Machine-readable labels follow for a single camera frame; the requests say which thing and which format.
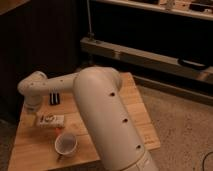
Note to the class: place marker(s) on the upper wooden shelf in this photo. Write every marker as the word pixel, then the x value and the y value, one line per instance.
pixel 176 7

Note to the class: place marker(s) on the white paper cup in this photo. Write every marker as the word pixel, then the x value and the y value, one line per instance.
pixel 66 144

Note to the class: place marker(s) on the grey metal rail shelf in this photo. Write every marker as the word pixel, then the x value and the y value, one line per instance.
pixel 145 59

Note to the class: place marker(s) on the small orange object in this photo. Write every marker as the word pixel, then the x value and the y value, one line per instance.
pixel 58 131

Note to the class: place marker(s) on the black rectangular remote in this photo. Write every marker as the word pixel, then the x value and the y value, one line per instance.
pixel 54 98

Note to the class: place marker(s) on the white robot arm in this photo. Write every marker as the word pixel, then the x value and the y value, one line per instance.
pixel 96 94

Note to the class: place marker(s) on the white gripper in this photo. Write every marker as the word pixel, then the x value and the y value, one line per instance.
pixel 31 108

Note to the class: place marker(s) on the black handle loop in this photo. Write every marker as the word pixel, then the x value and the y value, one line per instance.
pixel 192 66

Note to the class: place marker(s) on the wooden low table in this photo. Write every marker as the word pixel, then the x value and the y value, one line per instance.
pixel 33 148

